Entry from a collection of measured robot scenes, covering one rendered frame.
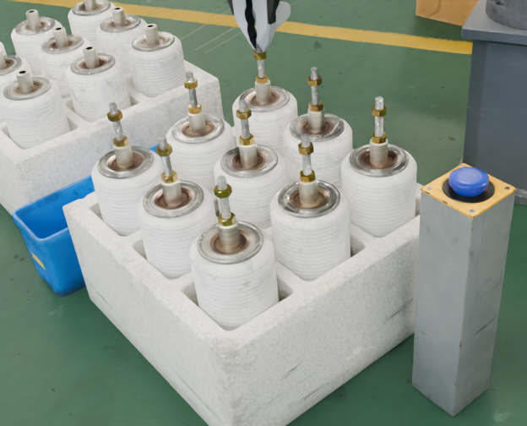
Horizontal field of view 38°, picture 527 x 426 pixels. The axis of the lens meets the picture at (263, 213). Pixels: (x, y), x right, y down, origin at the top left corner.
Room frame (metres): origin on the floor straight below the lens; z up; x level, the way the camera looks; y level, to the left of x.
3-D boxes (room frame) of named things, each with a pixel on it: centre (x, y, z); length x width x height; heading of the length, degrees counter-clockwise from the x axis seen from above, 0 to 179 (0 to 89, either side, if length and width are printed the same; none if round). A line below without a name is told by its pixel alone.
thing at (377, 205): (0.81, -0.15, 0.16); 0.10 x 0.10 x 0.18
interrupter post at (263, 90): (1.00, -0.02, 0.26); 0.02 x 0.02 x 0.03
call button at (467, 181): (0.64, -0.22, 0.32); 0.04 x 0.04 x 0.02
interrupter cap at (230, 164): (0.84, 0.01, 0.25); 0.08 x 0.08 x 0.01
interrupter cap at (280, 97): (1.00, -0.02, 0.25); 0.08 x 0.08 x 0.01
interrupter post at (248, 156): (0.84, 0.01, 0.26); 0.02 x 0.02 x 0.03
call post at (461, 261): (0.64, -0.22, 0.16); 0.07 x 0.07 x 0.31; 35
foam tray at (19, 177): (1.28, 0.32, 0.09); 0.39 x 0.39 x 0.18; 34
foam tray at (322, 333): (0.84, 0.01, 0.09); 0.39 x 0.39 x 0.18; 35
